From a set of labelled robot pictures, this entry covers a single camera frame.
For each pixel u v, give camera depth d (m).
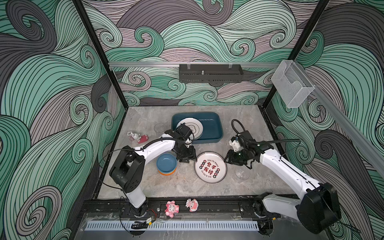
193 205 0.72
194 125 1.07
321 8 0.72
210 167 0.88
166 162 0.81
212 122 1.07
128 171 0.45
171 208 0.71
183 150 0.72
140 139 0.97
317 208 0.38
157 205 0.75
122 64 1.00
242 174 0.84
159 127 1.04
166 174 0.80
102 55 0.88
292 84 0.78
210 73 0.91
